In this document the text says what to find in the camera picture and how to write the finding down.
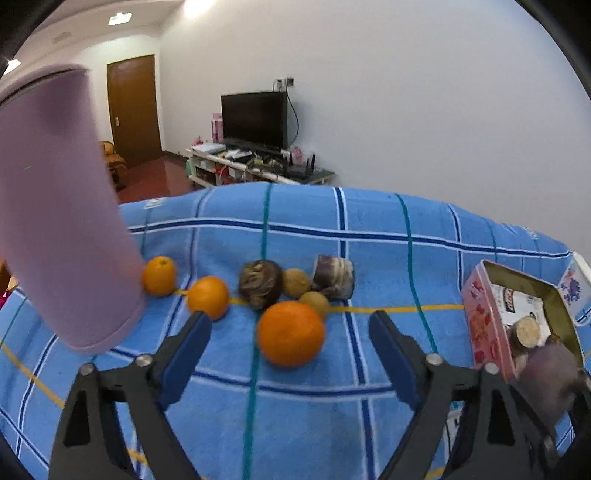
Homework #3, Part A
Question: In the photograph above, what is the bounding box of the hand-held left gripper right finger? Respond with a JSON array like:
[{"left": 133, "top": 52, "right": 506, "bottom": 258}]
[{"left": 368, "top": 310, "right": 561, "bottom": 480}]

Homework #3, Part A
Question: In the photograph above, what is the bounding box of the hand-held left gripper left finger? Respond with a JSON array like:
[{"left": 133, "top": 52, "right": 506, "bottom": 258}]
[{"left": 48, "top": 311, "right": 213, "bottom": 480}]

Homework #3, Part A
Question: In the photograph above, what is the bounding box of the medium orange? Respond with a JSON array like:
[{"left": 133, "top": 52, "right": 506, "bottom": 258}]
[{"left": 187, "top": 275, "right": 230, "bottom": 321}]

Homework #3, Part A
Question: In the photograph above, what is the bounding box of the brown round fruit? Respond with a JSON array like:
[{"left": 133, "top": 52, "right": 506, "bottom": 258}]
[
  {"left": 298, "top": 291, "right": 331, "bottom": 320},
  {"left": 282, "top": 268, "right": 311, "bottom": 299}
]

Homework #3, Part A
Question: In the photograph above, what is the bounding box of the pink tin box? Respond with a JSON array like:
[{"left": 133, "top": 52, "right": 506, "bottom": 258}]
[{"left": 462, "top": 259, "right": 585, "bottom": 384}]

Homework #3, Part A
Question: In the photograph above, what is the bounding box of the large orange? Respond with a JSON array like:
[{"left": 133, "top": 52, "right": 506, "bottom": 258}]
[{"left": 257, "top": 300, "right": 326, "bottom": 368}]

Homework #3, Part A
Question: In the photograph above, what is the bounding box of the small orange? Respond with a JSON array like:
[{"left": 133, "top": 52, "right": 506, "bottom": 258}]
[{"left": 141, "top": 256, "right": 177, "bottom": 297}]

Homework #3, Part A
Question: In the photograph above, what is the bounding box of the dark brown striped ball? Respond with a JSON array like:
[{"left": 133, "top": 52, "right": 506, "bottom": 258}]
[{"left": 238, "top": 260, "right": 283, "bottom": 311}]

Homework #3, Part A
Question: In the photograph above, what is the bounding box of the blue checked blanket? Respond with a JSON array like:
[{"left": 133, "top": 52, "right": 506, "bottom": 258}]
[{"left": 0, "top": 182, "right": 591, "bottom": 480}]

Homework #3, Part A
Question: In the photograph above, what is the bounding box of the purple turnip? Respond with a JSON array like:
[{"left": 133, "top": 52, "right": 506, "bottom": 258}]
[{"left": 519, "top": 344, "right": 587, "bottom": 430}]

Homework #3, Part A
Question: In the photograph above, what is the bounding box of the white enamel mug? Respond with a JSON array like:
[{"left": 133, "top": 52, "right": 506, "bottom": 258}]
[{"left": 558, "top": 253, "right": 591, "bottom": 319}]

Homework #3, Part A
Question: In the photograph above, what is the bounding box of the purple tumbler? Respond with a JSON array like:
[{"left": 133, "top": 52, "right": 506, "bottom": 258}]
[{"left": 0, "top": 65, "right": 148, "bottom": 355}]

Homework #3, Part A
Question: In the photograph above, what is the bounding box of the white television stand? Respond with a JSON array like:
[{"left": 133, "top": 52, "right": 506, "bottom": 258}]
[{"left": 185, "top": 143, "right": 336, "bottom": 189}]

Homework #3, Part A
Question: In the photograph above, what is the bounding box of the black router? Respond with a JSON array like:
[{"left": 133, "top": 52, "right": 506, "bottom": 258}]
[{"left": 283, "top": 154, "right": 317, "bottom": 178}]

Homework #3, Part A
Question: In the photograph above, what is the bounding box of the brown armchair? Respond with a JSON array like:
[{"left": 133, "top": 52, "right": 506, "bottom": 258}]
[{"left": 100, "top": 141, "right": 126, "bottom": 190}]

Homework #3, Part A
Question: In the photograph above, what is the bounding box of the black television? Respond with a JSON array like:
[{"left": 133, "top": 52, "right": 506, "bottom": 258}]
[{"left": 221, "top": 91, "right": 289, "bottom": 151}]

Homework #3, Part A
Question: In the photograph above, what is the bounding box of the brown wooden door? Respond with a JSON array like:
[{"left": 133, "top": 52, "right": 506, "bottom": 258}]
[{"left": 106, "top": 54, "right": 163, "bottom": 169}]

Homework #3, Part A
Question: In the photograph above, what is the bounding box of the black television cable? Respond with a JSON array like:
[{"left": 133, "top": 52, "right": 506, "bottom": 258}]
[{"left": 287, "top": 91, "right": 300, "bottom": 149}]

